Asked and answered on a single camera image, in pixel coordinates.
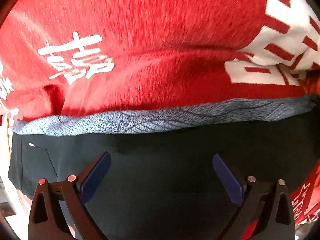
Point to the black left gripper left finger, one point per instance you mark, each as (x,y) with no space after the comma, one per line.
(46,220)

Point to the black grey-waistband pants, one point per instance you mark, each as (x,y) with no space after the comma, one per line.
(161,183)

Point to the red blanket with white characters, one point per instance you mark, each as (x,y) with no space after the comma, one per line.
(78,58)

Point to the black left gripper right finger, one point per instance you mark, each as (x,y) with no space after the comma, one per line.
(263,206)

